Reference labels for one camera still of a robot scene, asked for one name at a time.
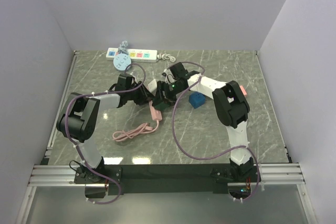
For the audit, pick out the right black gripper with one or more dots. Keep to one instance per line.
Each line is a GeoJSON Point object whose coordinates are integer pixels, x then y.
{"type": "Point", "coordinates": [163, 86]}

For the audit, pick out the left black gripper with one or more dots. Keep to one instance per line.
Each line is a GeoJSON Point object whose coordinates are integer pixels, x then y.
{"type": "Point", "coordinates": [145, 96]}

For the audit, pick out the white cube adapter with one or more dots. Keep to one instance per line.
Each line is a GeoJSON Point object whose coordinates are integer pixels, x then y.
{"type": "Point", "coordinates": [152, 86]}

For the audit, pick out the blue cube plug adapter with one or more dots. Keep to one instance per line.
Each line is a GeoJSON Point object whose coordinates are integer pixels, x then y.
{"type": "Point", "coordinates": [196, 99]}

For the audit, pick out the white power strip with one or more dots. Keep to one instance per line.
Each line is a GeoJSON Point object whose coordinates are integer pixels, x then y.
{"type": "Point", "coordinates": [136, 55]}

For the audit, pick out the light blue round adapter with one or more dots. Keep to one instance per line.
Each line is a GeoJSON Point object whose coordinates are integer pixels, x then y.
{"type": "Point", "coordinates": [121, 61]}

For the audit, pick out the pink cube plug adapter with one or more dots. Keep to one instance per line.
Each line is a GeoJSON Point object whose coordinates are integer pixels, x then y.
{"type": "Point", "coordinates": [243, 91]}

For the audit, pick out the dark green cube adapter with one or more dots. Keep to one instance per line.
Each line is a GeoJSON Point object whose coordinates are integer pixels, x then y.
{"type": "Point", "coordinates": [161, 106]}

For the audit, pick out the pink power strip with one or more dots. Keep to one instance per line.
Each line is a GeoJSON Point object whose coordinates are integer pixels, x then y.
{"type": "Point", "coordinates": [155, 114]}

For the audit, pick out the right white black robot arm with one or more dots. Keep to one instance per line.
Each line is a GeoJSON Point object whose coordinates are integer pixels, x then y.
{"type": "Point", "coordinates": [231, 107]}

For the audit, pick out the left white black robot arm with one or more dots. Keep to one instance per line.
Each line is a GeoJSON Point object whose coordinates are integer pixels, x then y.
{"type": "Point", "coordinates": [79, 116]}

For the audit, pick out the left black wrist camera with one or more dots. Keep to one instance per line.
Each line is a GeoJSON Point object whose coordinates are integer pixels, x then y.
{"type": "Point", "coordinates": [125, 84]}

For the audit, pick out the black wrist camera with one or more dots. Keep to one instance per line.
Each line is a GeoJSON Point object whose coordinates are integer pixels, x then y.
{"type": "Point", "coordinates": [125, 84]}
{"type": "Point", "coordinates": [179, 72]}

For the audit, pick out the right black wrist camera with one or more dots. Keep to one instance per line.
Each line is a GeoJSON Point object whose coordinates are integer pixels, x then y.
{"type": "Point", "coordinates": [179, 72]}

